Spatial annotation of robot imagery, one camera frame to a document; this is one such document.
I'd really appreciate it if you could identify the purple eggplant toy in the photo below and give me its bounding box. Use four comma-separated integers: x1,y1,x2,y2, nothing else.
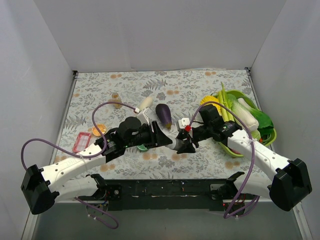
155,103,172,130

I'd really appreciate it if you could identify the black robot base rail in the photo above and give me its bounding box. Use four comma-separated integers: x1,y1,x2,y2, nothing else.
77,178,258,212

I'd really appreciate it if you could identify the white daikon radish toy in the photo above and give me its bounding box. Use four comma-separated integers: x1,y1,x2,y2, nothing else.
237,98,259,132

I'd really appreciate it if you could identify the floral patterned table mat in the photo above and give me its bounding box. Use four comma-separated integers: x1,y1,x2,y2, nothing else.
47,69,278,181

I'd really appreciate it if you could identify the green leafy vegetable toy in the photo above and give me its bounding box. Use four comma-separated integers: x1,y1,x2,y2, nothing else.
249,108,274,136

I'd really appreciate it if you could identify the orange round pill container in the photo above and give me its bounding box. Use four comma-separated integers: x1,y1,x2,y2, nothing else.
92,123,107,137

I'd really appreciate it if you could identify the pink rectangular pill box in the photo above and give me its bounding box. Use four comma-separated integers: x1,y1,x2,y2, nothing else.
72,132,91,153

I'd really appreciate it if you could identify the green plastic basket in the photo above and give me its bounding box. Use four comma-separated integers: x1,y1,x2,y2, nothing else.
215,90,277,146

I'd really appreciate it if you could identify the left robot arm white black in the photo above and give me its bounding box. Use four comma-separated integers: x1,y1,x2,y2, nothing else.
21,117,176,215

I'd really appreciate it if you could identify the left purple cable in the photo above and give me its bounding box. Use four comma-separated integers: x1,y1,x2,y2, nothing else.
20,101,141,230

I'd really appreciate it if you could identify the white vitamin B bottle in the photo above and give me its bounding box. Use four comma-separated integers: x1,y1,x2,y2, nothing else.
166,138,185,151

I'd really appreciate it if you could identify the purple cable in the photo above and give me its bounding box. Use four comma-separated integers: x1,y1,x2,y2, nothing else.
20,101,141,230
188,101,261,219

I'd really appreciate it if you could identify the white eggplant toy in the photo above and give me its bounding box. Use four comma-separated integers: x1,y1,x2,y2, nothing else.
139,96,153,111

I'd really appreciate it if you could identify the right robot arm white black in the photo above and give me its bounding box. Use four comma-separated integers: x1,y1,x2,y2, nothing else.
177,104,312,212

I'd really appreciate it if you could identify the yellow napa cabbage toy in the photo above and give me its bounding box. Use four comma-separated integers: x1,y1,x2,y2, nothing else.
200,95,222,115

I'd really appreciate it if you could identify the aluminium frame rail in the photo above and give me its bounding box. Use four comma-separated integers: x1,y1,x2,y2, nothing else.
21,199,79,240

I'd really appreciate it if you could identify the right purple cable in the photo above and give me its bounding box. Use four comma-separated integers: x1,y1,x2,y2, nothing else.
188,101,261,219

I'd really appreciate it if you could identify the green round pill container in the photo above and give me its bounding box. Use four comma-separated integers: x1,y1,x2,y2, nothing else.
137,144,148,152

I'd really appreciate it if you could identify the amber pill bottle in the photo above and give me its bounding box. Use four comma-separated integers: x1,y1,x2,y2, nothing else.
111,92,122,109

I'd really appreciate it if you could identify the green celery stalk toy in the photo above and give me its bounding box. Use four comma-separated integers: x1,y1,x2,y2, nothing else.
217,82,236,122

